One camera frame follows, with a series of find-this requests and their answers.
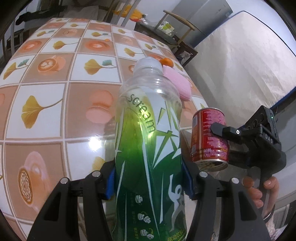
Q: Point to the red drink can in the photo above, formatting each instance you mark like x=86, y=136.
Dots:
x=208, y=151

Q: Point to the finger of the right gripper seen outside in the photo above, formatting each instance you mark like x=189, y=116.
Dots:
x=225, y=132

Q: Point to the green label plastic bottle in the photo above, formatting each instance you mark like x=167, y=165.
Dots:
x=149, y=197

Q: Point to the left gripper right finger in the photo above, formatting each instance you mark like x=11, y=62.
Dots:
x=239, y=217

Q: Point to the dark wooden stool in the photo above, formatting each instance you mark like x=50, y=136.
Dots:
x=185, y=53

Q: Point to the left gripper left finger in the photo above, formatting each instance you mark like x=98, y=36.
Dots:
x=58, y=218

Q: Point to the pink sponge cloth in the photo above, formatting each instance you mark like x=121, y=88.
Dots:
x=179, y=81

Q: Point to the patterned tablecloth dining table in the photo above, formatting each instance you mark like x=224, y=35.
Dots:
x=58, y=95

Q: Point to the wooden chair black seat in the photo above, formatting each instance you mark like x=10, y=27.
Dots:
x=163, y=31

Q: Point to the white mattress with blue edge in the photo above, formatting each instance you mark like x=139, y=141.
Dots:
x=242, y=65

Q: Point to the yellow plastic bag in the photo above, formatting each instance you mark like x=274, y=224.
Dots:
x=135, y=16

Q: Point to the grey refrigerator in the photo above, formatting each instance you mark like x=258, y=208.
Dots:
x=205, y=15

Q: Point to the orange fruit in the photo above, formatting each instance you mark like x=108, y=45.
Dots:
x=167, y=62

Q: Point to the grey side table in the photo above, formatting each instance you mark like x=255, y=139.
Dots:
x=54, y=8

